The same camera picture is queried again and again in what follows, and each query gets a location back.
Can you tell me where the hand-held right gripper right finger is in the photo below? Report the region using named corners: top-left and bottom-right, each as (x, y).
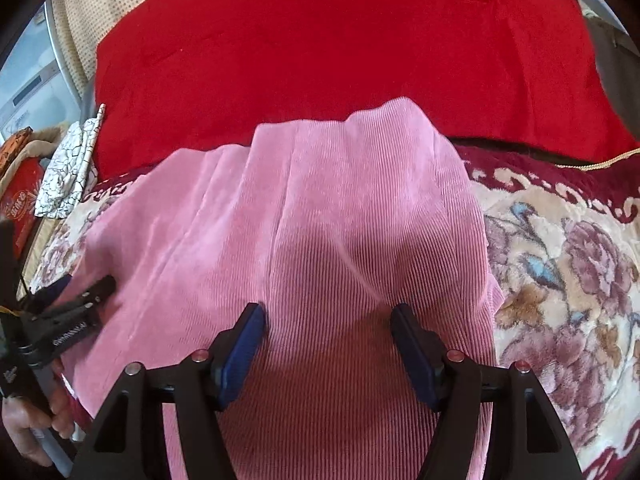
top-left (390, 302), bottom-right (583, 480)

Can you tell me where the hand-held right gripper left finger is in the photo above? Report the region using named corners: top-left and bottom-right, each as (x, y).
top-left (72, 302), bottom-right (266, 480)

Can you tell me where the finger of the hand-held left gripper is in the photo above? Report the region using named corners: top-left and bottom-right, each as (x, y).
top-left (22, 276), bottom-right (69, 312)
top-left (30, 275), bottom-right (117, 357)

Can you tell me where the pink corduroy jacket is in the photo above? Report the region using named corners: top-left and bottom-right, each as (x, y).
top-left (60, 96), bottom-right (505, 480)

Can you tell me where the person's left hand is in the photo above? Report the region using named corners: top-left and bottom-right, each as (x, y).
top-left (1, 359), bottom-right (77, 465)

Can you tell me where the red cardboard box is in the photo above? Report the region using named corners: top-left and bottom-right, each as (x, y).
top-left (0, 157), bottom-right (47, 261)

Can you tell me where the white black patterned cloth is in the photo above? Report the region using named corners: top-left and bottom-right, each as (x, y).
top-left (34, 103), bottom-right (107, 219)

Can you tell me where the orange black patterned cloth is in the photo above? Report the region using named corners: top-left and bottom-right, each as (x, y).
top-left (0, 129), bottom-right (33, 162)

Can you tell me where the beige coat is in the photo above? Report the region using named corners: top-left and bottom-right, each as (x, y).
top-left (15, 122), bottom-right (76, 161)

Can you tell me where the floral plush blanket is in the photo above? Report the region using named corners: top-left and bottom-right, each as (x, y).
top-left (27, 146), bottom-right (640, 480)

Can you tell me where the standing air conditioner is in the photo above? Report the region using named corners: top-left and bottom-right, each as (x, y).
top-left (0, 0), bottom-right (86, 136)

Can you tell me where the beige dotted curtain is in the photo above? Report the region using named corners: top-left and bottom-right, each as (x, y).
top-left (50, 0), bottom-right (166, 98)

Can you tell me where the red sofa cover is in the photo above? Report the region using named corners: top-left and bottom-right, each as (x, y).
top-left (94, 0), bottom-right (640, 181)

